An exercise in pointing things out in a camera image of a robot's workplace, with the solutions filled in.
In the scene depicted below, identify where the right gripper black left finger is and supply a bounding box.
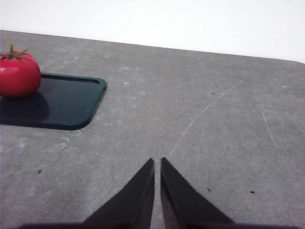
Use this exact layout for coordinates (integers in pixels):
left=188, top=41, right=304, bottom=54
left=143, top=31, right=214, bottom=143
left=81, top=157, right=155, bottom=229

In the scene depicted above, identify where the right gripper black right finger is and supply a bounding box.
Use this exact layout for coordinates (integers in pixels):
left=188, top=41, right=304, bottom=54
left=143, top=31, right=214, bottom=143
left=160, top=156, right=236, bottom=229

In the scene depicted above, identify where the red tomato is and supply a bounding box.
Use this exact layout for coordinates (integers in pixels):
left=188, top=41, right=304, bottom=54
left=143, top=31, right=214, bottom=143
left=0, top=43, right=42, bottom=99

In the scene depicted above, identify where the black rectangular tray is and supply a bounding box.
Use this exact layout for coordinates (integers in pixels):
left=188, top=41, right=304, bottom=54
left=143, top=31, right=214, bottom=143
left=0, top=73, right=108, bottom=131

